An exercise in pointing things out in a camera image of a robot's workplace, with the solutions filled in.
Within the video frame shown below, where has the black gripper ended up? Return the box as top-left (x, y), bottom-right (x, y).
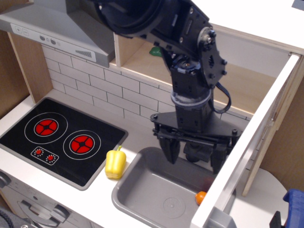
top-left (150, 99), bottom-right (239, 174)

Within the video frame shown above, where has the white toy microwave door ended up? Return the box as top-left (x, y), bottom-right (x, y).
top-left (190, 54), bottom-right (303, 228)

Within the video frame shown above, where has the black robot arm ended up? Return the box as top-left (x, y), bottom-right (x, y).
top-left (94, 0), bottom-right (241, 174)

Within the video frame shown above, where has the dark grey toy faucet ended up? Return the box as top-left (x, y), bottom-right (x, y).
top-left (183, 142), bottom-right (213, 162)

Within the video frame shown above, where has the orange toy carrot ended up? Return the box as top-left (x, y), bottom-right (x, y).
top-left (195, 191), bottom-right (207, 205)

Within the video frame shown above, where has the grey toy sink basin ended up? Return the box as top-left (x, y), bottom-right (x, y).
top-left (111, 146), bottom-right (237, 228)

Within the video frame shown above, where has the yellow toy bell pepper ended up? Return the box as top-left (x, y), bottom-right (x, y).
top-left (105, 145), bottom-right (126, 180)

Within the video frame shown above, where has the purple toy eggplant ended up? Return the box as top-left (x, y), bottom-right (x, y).
top-left (149, 47), bottom-right (162, 57)

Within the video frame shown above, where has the black clamp piece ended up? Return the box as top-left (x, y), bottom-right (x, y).
top-left (269, 211), bottom-right (282, 228)

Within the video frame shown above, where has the blue plastic object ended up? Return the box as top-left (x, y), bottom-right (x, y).
top-left (283, 189), bottom-right (304, 228)

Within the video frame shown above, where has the black toy stovetop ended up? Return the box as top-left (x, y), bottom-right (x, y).
top-left (0, 98), bottom-right (128, 190)

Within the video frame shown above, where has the grey range hood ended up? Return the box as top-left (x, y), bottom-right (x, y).
top-left (0, 0), bottom-right (115, 67)

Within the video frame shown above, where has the grey toy oven front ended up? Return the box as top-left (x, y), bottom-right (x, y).
top-left (0, 170), bottom-right (98, 228)

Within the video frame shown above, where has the wooden toy kitchen frame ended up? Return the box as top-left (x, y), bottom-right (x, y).
top-left (0, 0), bottom-right (304, 198)

